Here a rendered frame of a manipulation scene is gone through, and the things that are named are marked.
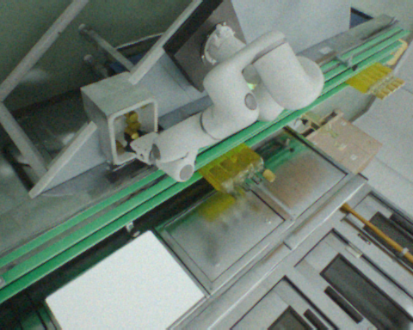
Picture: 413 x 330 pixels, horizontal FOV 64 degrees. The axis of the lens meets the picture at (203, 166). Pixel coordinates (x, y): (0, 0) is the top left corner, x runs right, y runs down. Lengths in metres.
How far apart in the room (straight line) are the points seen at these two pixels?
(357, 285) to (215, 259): 0.55
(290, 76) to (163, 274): 0.79
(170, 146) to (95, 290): 0.58
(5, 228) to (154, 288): 0.50
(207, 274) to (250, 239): 0.22
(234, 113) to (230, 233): 0.69
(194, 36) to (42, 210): 0.72
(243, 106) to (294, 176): 0.94
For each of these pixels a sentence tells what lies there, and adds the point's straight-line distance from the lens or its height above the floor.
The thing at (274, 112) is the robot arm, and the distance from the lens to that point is 0.89.
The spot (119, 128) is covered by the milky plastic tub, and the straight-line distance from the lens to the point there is 1.15.
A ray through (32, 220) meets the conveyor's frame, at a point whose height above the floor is 0.83.
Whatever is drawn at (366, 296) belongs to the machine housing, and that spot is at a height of 1.68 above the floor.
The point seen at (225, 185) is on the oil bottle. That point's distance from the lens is 1.24.
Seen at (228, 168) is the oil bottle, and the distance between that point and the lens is 1.29.
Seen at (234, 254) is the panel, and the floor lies 1.26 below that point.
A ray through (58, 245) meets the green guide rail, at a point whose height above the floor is 0.95.
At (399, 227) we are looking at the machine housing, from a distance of 1.68.
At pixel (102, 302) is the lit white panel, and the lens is 1.18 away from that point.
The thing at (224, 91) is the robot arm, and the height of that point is 1.15.
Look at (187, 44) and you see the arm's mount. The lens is 1.08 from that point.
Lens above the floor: 1.51
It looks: 26 degrees down
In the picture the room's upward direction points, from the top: 133 degrees clockwise
